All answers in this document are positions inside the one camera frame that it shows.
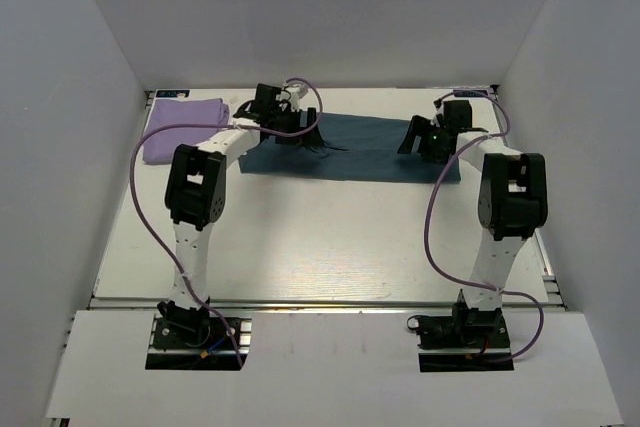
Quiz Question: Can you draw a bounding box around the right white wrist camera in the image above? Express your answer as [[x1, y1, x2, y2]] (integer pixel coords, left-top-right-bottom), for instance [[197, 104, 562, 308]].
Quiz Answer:
[[431, 98, 445, 128]]

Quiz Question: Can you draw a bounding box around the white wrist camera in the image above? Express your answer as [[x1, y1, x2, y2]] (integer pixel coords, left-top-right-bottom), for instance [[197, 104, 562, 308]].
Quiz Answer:
[[280, 84, 308, 111], [431, 98, 445, 128]]

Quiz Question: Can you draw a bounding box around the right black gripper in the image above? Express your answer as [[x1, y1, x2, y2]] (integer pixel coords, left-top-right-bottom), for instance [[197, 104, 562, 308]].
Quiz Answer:
[[399, 114, 452, 164]]

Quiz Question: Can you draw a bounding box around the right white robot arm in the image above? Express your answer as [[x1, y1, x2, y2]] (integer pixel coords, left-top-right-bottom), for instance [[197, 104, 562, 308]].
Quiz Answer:
[[398, 100, 548, 346]]

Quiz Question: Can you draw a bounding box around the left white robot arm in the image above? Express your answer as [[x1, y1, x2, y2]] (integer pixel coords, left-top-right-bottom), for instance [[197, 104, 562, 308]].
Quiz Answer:
[[165, 78, 324, 310]]

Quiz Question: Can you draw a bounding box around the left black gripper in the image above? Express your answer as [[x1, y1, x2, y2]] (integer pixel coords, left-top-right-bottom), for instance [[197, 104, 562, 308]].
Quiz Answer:
[[270, 106, 324, 146]]

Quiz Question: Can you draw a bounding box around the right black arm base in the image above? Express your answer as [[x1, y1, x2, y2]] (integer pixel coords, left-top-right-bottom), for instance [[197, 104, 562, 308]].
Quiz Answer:
[[406, 300, 514, 373]]

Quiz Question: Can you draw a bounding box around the blue table sticker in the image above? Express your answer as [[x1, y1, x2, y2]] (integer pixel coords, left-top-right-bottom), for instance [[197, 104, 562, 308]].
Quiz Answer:
[[455, 89, 489, 98], [155, 89, 190, 98]]

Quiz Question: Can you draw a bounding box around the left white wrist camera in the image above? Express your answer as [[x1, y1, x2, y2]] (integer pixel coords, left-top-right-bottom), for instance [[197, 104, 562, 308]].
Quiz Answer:
[[280, 84, 308, 111]]

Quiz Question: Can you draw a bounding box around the dark teal t-shirt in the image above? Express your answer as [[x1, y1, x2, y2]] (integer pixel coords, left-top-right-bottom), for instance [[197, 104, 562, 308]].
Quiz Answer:
[[239, 113, 444, 184]]

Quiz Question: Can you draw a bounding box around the left blue table sticker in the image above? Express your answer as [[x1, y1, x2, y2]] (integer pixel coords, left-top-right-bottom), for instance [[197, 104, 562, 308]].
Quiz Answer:
[[155, 89, 190, 98]]

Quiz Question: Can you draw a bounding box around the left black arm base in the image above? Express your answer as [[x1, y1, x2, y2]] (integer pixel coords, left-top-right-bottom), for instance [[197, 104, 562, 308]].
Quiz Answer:
[[145, 301, 251, 371]]

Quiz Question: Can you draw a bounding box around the right blue table sticker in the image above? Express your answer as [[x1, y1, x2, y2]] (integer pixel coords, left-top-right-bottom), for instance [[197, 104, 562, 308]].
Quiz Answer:
[[455, 89, 489, 98]]

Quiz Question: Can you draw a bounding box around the folded lavender t-shirt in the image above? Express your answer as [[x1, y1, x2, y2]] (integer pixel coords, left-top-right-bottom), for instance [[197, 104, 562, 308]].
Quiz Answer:
[[142, 98, 232, 165]]

